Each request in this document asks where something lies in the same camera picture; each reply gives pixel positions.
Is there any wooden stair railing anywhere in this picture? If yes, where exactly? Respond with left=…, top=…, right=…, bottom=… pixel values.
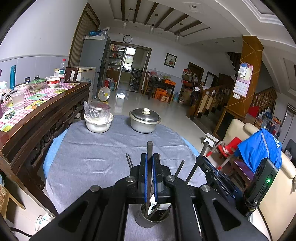
left=190, top=81, right=232, bottom=118

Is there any carved wooden sideboard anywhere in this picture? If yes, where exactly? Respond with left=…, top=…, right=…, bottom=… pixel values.
left=0, top=81, right=92, bottom=188

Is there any white plastic spoon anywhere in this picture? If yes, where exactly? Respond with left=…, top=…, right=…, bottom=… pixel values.
left=149, top=196, right=173, bottom=210

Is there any wooden pillar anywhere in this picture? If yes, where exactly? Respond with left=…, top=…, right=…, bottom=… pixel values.
left=225, top=35, right=264, bottom=116

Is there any brown curtain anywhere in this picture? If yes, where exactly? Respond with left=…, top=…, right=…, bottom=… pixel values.
left=68, top=3, right=100, bottom=67

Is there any dark wooden dining table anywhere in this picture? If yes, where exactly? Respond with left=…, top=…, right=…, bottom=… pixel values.
left=144, top=77, right=175, bottom=103

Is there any white chest freezer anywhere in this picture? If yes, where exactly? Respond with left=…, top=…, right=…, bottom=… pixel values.
left=54, top=66, right=96, bottom=99

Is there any grey refrigerator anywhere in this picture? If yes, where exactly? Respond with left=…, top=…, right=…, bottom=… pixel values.
left=80, top=35, right=111, bottom=100

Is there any white step stool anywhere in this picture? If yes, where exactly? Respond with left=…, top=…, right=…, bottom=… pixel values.
left=201, top=133, right=219, bottom=149

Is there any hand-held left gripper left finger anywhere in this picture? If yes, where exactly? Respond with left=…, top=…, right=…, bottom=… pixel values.
left=30, top=153, right=148, bottom=241

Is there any red plastic chair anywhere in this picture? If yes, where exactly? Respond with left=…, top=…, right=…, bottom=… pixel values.
left=207, top=137, right=242, bottom=171

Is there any pink checkered cloth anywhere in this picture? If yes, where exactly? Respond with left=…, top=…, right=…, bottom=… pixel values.
left=0, top=82, right=78, bottom=131

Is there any beige sofa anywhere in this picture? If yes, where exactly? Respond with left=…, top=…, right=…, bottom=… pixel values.
left=218, top=118, right=296, bottom=241

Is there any grey square chopstick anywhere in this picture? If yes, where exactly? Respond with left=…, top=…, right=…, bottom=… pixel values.
left=147, top=141, right=153, bottom=216

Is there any blue thermos bottle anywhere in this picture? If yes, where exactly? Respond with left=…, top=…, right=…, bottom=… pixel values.
left=10, top=65, right=16, bottom=90

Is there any red and white bowl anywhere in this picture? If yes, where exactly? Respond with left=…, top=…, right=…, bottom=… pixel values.
left=47, top=78, right=62, bottom=88

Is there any clear plastic cup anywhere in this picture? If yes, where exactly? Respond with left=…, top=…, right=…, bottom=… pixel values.
left=11, top=90, right=25, bottom=113

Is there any pink wall calendar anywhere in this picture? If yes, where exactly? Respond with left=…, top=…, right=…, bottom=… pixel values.
left=233, top=63, right=253, bottom=98

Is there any blue shirt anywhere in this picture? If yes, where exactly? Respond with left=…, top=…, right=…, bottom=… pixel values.
left=237, top=128, right=282, bottom=172

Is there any perforated metal utensil holder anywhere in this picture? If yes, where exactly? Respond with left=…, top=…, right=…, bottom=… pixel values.
left=135, top=203, right=173, bottom=229

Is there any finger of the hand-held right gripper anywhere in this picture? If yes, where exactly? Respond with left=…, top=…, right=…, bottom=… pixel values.
left=196, top=156, right=242, bottom=202

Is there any bowl with glass lid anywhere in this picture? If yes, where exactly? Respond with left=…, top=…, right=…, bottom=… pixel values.
left=28, top=75, right=47, bottom=90

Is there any grey tablecloth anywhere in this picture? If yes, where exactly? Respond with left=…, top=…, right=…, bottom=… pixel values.
left=46, top=115, right=208, bottom=241

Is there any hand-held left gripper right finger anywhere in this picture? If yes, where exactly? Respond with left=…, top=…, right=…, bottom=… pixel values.
left=153, top=153, right=269, bottom=241

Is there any clear plastic bag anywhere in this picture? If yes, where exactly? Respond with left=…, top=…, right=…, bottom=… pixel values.
left=83, top=101, right=111, bottom=121

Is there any wooden chair back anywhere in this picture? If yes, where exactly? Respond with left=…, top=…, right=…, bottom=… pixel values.
left=63, top=67, right=79, bottom=82

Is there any framed wall picture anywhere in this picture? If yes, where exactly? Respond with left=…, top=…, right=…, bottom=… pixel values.
left=164, top=53, right=177, bottom=68

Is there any light blue table cover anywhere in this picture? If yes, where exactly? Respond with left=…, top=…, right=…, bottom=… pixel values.
left=43, top=128, right=200, bottom=180

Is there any metal pot lid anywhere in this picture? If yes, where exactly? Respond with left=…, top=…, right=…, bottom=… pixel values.
left=129, top=108, right=160, bottom=123

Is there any metal cooking pot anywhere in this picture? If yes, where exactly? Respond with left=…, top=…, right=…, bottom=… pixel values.
left=129, top=116, right=162, bottom=133

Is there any orange cardboard box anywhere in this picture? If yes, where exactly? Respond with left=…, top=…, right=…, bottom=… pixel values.
left=155, top=88, right=170, bottom=102

